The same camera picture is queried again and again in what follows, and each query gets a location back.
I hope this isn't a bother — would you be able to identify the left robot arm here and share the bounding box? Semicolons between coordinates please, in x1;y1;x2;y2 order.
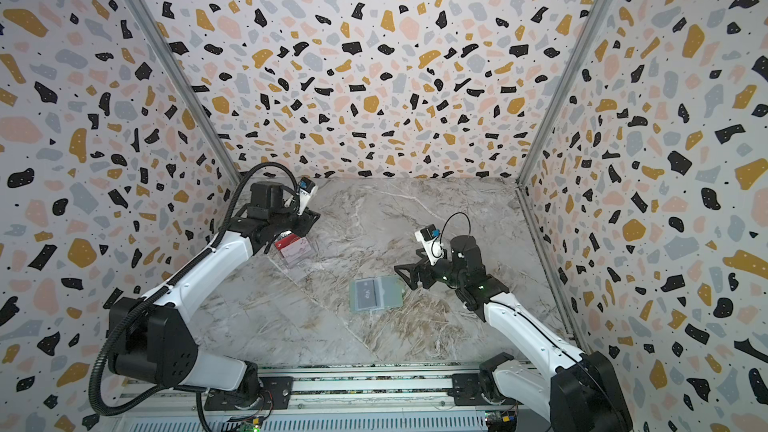
104;177;320;407

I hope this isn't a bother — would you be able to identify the clear acrylic card box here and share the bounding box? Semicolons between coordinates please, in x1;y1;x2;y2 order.
275;236;314;267

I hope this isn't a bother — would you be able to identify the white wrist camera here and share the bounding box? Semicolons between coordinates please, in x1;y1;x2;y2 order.
296;176;317;216
414;224;444;265

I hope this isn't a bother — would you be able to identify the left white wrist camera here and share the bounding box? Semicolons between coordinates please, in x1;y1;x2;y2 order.
296;176;317;216

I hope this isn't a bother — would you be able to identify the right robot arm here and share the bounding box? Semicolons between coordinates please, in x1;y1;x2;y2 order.
394;226;633;431

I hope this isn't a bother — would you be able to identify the left black corrugated cable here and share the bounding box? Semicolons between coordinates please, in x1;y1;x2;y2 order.
88;161;299;417

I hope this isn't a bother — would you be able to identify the grey VIP card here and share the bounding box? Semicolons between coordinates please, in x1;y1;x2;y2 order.
352;278;383;311

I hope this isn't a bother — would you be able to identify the right thin black cable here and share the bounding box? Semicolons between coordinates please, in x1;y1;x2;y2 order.
430;211;473;259

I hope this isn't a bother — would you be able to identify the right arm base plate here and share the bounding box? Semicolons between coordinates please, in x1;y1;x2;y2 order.
447;372;521;407

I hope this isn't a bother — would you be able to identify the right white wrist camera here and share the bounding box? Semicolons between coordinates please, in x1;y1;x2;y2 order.
414;224;444;265

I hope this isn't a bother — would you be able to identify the red card in box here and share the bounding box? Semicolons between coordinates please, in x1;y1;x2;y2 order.
274;232;300;250

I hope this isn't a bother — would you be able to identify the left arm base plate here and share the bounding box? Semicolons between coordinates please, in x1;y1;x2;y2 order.
203;376;294;414

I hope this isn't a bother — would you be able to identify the aluminium front rail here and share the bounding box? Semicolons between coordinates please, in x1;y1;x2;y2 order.
118;362;528;421

